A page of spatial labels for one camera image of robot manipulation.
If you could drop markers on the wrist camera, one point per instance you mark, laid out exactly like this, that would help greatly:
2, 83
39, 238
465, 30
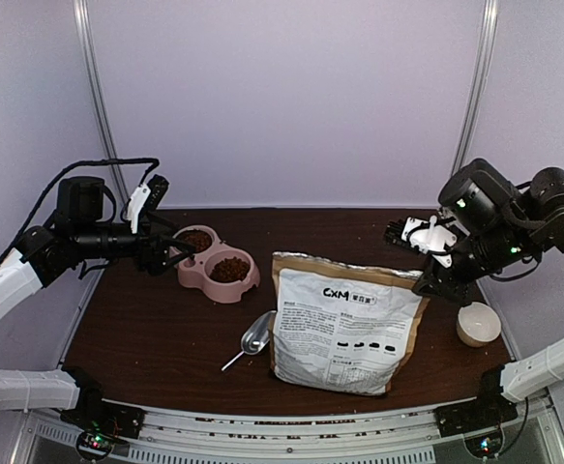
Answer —
393, 234
158, 186

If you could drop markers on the beige ceramic bowl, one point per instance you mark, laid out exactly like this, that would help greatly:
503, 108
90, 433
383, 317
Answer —
477, 325

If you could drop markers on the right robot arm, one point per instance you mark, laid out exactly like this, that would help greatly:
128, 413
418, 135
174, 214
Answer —
487, 224

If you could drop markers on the steel bowl insert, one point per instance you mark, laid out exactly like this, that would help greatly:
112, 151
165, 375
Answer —
199, 239

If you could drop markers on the pet food bag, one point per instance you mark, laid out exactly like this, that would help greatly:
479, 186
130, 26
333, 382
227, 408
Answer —
342, 327

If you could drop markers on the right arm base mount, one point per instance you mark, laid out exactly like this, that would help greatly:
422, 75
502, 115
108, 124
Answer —
480, 420

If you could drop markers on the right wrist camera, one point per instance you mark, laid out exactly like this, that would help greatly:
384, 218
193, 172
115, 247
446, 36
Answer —
393, 234

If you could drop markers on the aluminium frame post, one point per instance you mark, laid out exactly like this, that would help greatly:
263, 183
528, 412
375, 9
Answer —
485, 47
84, 31

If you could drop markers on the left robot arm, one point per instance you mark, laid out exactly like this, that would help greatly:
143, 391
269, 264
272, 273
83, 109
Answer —
75, 233

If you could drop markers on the right aluminium frame post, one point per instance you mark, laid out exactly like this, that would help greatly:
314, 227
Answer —
485, 47

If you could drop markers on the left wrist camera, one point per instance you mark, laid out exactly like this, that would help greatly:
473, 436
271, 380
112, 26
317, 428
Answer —
158, 186

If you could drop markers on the left aluminium frame post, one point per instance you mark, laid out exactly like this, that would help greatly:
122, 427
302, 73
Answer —
84, 31

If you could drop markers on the brown pet food kibble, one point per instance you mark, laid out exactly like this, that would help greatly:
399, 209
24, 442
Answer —
229, 269

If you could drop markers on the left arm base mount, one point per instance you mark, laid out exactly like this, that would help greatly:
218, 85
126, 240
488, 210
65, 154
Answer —
104, 425

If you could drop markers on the metal scoop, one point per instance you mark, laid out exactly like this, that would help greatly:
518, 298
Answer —
254, 339

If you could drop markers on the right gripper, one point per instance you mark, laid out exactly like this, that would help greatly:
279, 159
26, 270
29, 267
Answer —
445, 284

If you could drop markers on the pink double pet feeder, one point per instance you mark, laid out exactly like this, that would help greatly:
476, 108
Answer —
192, 273

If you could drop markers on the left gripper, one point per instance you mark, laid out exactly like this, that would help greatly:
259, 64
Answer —
153, 260

